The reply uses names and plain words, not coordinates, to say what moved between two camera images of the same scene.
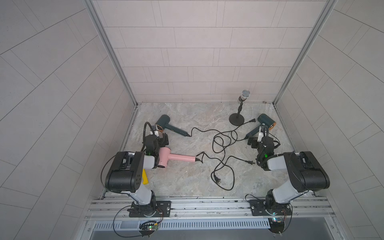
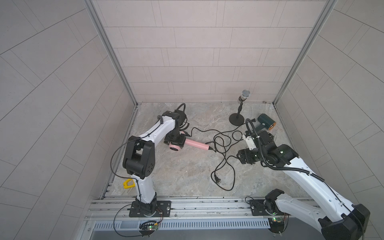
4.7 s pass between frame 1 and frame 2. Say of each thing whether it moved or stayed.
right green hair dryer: stayed
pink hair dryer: moved
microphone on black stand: stayed
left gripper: moved
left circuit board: stayed
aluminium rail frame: stayed
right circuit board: stayed
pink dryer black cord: moved
